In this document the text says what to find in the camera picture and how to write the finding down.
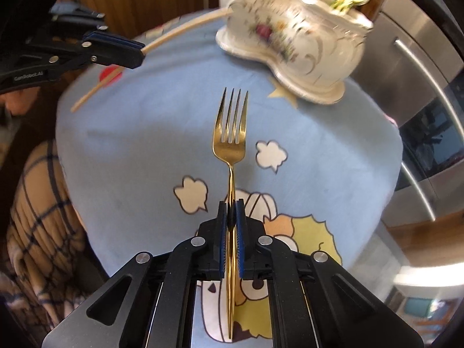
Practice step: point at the beige plaid blanket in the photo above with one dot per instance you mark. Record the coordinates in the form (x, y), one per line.
(36, 224)

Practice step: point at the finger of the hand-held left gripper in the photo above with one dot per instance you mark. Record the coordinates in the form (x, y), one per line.
(72, 11)
(116, 52)

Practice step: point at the wooden chopstick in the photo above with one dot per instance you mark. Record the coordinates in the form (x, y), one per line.
(188, 27)

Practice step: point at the green plastic utensil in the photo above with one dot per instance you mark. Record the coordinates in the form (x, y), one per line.
(338, 4)

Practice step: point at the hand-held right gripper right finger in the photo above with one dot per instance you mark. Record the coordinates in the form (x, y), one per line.
(240, 241)

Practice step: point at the gold fork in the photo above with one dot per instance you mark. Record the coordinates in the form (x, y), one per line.
(226, 145)

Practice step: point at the wooden side cabinet panel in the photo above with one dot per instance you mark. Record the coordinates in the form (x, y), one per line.
(413, 237)

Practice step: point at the white floral ceramic utensil holder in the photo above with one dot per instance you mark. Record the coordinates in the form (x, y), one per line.
(308, 32)

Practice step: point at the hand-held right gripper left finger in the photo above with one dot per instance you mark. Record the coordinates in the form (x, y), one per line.
(222, 241)

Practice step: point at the stainless steel oven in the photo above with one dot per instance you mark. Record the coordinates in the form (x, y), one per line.
(435, 123)

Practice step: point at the blue cartoon printed cloth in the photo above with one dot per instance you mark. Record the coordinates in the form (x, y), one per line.
(145, 145)

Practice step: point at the person's left hand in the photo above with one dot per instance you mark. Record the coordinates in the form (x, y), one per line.
(18, 103)

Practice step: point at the white ceramic tray gold rim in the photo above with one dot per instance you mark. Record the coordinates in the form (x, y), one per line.
(315, 95)

